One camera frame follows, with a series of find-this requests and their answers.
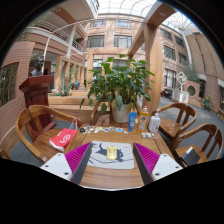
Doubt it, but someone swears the wooden armchair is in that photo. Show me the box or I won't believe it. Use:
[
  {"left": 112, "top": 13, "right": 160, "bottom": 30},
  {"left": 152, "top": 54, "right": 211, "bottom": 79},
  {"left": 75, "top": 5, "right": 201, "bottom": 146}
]
[
  {"left": 14, "top": 104, "right": 84, "bottom": 164},
  {"left": 89, "top": 101, "right": 113, "bottom": 127},
  {"left": 169, "top": 123, "right": 224, "bottom": 168},
  {"left": 151, "top": 102, "right": 198, "bottom": 141},
  {"left": 0, "top": 149, "right": 11, "bottom": 161}
]

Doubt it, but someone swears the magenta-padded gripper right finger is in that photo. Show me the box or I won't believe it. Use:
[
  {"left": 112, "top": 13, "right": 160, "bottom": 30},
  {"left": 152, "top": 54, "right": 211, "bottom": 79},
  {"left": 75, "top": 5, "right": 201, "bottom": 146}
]
[{"left": 132, "top": 142, "right": 184, "bottom": 186}]

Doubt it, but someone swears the black box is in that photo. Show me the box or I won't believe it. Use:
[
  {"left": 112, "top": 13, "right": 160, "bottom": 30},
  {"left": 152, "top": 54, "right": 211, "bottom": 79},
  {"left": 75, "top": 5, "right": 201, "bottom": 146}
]
[{"left": 180, "top": 146, "right": 201, "bottom": 167}]

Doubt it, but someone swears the white cat-print mouse pad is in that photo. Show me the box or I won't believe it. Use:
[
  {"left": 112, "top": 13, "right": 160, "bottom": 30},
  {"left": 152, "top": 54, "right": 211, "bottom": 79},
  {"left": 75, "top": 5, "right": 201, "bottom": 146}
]
[{"left": 87, "top": 140, "right": 136, "bottom": 170}]

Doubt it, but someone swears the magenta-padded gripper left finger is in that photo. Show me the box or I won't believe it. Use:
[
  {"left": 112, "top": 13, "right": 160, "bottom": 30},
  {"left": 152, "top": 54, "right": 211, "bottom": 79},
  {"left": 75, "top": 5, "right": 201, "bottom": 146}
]
[{"left": 39, "top": 142, "right": 94, "bottom": 186}]

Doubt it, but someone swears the yellow detergent bottle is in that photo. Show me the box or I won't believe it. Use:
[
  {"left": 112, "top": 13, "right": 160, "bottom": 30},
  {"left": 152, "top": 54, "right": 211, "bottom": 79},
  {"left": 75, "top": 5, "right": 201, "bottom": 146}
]
[{"left": 137, "top": 105, "right": 150, "bottom": 133}]

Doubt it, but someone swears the crumpled clear plastic wrapper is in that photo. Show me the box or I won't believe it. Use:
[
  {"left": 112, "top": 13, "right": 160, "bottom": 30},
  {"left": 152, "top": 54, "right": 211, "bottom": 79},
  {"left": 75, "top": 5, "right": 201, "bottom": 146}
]
[{"left": 141, "top": 132, "right": 156, "bottom": 139}]

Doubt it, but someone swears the green plant in white pot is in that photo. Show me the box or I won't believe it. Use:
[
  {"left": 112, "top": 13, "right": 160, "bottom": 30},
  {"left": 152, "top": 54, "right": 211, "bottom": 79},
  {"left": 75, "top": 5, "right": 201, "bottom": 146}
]
[{"left": 79, "top": 54, "right": 156, "bottom": 124}]

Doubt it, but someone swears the dark bust statue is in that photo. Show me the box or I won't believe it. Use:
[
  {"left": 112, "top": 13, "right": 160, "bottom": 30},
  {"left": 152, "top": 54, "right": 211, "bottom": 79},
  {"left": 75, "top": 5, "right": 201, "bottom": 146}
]
[{"left": 30, "top": 56, "right": 46, "bottom": 77}]

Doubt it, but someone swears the dark red wooden pedestal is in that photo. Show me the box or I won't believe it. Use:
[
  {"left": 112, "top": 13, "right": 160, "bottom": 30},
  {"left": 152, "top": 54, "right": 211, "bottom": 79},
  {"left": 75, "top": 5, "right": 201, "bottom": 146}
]
[{"left": 18, "top": 74, "right": 58, "bottom": 141}]

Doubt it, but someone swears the white pump bottle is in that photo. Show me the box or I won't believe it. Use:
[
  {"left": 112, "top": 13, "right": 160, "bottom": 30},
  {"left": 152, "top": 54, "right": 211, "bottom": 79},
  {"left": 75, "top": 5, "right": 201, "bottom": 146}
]
[{"left": 147, "top": 108, "right": 162, "bottom": 134}]

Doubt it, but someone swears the yellow computer mouse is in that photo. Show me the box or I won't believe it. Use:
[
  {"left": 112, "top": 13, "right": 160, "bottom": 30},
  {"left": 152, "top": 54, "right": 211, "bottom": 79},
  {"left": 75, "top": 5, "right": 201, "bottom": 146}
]
[{"left": 106, "top": 145, "right": 118, "bottom": 161}]

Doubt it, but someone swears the blue tube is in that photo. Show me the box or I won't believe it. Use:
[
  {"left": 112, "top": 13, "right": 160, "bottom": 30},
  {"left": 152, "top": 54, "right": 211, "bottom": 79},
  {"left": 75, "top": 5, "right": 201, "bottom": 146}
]
[{"left": 128, "top": 111, "right": 138, "bottom": 132}]

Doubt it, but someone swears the white outdoor sculpture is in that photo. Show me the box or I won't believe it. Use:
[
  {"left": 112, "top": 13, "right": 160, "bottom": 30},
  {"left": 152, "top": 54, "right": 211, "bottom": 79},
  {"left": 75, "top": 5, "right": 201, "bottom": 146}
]
[{"left": 171, "top": 70, "right": 190, "bottom": 104}]

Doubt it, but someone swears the red bag with white handles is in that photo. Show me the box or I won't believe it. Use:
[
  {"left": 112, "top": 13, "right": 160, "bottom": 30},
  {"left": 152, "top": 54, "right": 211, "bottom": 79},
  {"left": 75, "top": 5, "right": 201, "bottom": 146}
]
[{"left": 48, "top": 119, "right": 79, "bottom": 153}]

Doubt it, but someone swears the spiky green agave plant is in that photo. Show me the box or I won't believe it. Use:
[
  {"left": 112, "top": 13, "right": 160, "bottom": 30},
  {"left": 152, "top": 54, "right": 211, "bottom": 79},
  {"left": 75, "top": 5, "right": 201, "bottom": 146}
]
[{"left": 53, "top": 76, "right": 75, "bottom": 98}]

